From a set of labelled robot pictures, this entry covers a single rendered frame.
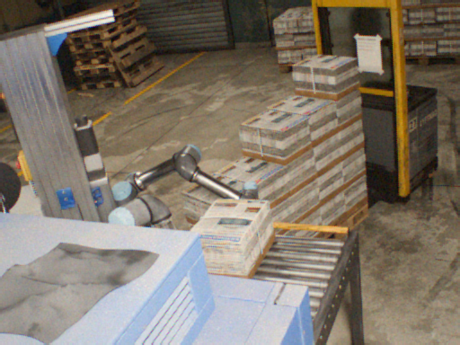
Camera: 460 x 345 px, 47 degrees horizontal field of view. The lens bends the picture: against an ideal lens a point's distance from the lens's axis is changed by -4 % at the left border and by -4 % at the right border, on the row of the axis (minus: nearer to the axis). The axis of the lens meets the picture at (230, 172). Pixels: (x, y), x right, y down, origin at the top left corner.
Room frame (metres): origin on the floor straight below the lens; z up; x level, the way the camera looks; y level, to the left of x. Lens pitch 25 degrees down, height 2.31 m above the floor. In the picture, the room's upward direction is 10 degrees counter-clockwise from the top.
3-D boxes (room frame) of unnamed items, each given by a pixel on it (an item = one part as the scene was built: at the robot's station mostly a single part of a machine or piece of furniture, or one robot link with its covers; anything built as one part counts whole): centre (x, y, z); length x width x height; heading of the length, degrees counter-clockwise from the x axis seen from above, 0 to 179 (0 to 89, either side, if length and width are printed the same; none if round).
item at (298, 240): (2.30, -0.29, 0.77); 0.47 x 0.05 x 0.05; 62
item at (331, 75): (3.70, -0.80, 0.65); 0.39 x 0.30 x 1.29; 40
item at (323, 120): (3.51, -0.57, 0.95); 0.38 x 0.29 x 0.23; 38
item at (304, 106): (3.52, -0.55, 1.06); 0.37 x 0.28 x 0.01; 38
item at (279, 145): (3.32, -0.33, 0.95); 0.38 x 0.29 x 0.23; 41
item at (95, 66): (9.80, 1.72, 0.65); 1.33 x 0.94 x 1.30; 156
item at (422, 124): (4.21, -1.42, 0.40); 0.69 x 0.55 x 0.80; 40
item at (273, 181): (3.24, -0.24, 0.42); 1.17 x 0.39 x 0.83; 130
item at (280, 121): (3.31, -0.35, 1.06); 0.37 x 0.29 x 0.01; 41
